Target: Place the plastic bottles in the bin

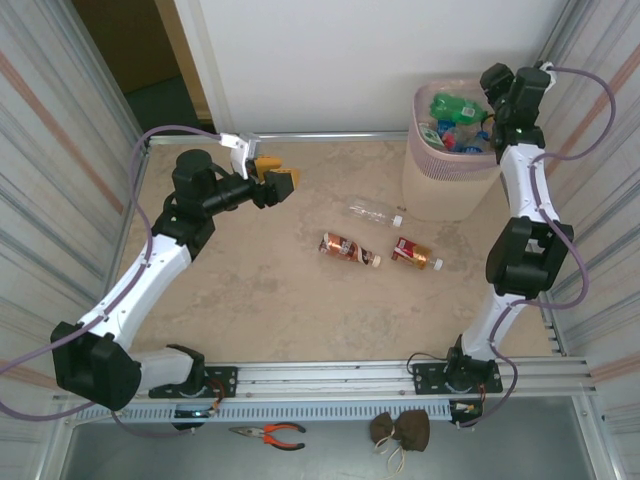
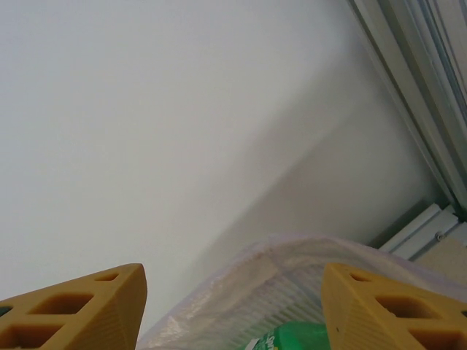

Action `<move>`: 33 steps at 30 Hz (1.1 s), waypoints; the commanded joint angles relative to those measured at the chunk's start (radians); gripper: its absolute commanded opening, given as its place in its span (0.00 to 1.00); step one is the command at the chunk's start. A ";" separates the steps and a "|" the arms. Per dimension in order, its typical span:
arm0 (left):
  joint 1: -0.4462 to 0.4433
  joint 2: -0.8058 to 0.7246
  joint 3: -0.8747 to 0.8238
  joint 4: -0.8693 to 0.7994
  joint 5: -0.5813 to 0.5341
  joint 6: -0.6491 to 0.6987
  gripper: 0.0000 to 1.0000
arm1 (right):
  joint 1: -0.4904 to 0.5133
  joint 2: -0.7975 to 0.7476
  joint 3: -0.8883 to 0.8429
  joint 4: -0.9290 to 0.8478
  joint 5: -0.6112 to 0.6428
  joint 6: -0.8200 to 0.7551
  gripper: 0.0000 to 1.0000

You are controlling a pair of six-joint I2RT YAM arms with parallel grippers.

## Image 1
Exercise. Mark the green soda bottle yellow cap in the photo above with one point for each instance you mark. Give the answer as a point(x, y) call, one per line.
point(450, 106)

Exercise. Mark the red label red cap bottle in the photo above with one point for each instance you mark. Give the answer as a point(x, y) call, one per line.
point(451, 137)

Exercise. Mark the green white label bottle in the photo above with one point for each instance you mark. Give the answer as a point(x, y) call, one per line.
point(431, 136)

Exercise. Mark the brown coffee drink bottle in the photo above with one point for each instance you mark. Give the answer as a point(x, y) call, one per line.
point(345, 248)

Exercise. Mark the clear unlabelled white cap bottle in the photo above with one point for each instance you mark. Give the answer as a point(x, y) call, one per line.
point(370, 212)

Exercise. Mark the red gold label bottle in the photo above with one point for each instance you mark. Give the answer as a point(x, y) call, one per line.
point(415, 252)

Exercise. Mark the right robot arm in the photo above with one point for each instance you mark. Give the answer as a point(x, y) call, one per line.
point(525, 180)

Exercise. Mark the beige plastic waste bin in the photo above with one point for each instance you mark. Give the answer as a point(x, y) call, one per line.
point(440, 195)

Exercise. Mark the brown wooden door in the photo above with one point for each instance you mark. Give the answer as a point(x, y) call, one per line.
point(125, 40)

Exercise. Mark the brown cloth pouch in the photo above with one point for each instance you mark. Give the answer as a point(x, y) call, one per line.
point(412, 430)

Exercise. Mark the grey metal shelf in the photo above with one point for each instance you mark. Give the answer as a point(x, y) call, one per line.
point(150, 460)

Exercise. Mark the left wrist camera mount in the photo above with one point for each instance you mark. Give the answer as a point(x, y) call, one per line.
point(240, 155)

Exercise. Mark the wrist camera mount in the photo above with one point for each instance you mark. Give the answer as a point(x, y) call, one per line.
point(240, 155)
point(549, 75)

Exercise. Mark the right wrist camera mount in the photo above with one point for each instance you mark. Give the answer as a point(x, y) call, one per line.
point(549, 75)

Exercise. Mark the white door frame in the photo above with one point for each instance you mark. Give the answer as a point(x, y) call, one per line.
point(210, 75)

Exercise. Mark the grooved aluminium mounting rail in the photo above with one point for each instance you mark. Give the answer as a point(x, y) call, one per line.
point(325, 375)

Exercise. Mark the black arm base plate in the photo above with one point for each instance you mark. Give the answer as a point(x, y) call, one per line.
point(427, 377)
point(225, 380)

